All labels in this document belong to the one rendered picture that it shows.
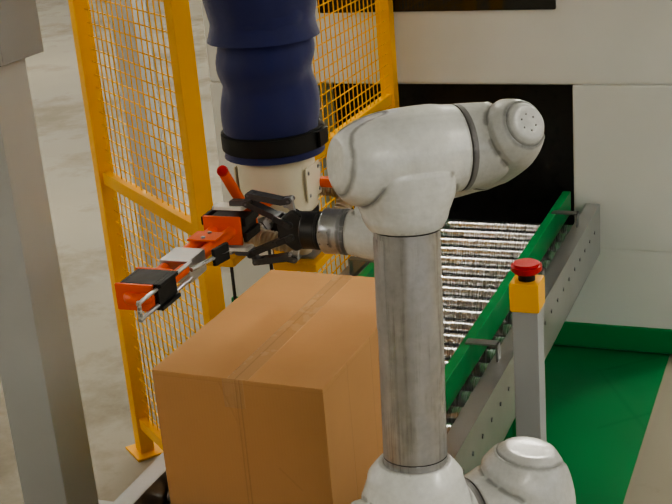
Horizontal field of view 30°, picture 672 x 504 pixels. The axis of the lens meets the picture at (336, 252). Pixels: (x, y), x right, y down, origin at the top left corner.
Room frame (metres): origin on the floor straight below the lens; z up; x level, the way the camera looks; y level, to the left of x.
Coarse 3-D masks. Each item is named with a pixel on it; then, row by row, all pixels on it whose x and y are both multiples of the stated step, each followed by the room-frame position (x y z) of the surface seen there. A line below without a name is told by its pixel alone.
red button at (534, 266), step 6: (522, 258) 2.67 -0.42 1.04; (528, 258) 2.67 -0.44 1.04; (516, 264) 2.64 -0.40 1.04; (522, 264) 2.63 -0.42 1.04; (528, 264) 2.63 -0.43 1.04; (534, 264) 2.63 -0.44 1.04; (540, 264) 2.64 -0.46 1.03; (516, 270) 2.62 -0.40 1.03; (522, 270) 2.61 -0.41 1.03; (528, 270) 2.61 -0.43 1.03; (534, 270) 2.61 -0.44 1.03; (540, 270) 2.62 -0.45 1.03; (522, 276) 2.63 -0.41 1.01; (528, 276) 2.62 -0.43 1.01; (534, 276) 2.63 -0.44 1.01
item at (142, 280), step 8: (136, 272) 2.11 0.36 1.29; (144, 272) 2.11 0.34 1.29; (152, 272) 2.10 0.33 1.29; (160, 272) 2.10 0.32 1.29; (168, 272) 2.10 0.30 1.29; (128, 280) 2.07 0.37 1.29; (136, 280) 2.07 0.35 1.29; (144, 280) 2.07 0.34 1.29; (152, 280) 2.06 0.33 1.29; (120, 288) 2.06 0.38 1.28; (128, 288) 2.05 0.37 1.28; (136, 288) 2.05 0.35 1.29; (144, 288) 2.04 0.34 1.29; (152, 288) 2.04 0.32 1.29; (120, 296) 2.06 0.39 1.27; (152, 296) 2.04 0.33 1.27; (120, 304) 2.06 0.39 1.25; (152, 304) 2.04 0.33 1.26
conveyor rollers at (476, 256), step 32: (448, 224) 4.39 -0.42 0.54; (480, 224) 4.35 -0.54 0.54; (512, 224) 4.31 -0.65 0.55; (448, 256) 4.03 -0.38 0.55; (480, 256) 4.00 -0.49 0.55; (512, 256) 4.02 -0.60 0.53; (544, 256) 3.98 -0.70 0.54; (448, 288) 3.75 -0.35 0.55; (480, 288) 3.71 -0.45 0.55; (448, 320) 3.48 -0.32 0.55; (448, 352) 3.27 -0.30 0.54; (448, 416) 2.90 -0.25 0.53
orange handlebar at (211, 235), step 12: (324, 180) 2.64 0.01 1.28; (264, 204) 2.50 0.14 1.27; (216, 228) 2.38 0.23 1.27; (228, 228) 2.35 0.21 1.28; (192, 240) 2.29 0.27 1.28; (204, 240) 2.28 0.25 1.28; (216, 240) 2.28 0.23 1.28; (228, 240) 2.33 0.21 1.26; (180, 276) 2.14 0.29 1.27; (132, 300) 2.03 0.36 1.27
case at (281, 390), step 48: (288, 288) 2.84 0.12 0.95; (336, 288) 2.81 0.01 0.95; (192, 336) 2.60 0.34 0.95; (240, 336) 2.57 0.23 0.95; (288, 336) 2.55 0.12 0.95; (336, 336) 2.53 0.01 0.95; (192, 384) 2.40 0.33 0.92; (240, 384) 2.35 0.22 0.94; (288, 384) 2.31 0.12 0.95; (336, 384) 2.34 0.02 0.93; (192, 432) 2.40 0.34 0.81; (240, 432) 2.36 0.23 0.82; (288, 432) 2.31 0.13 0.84; (336, 432) 2.32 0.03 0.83; (192, 480) 2.41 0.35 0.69; (240, 480) 2.36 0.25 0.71; (288, 480) 2.31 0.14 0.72; (336, 480) 2.30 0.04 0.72
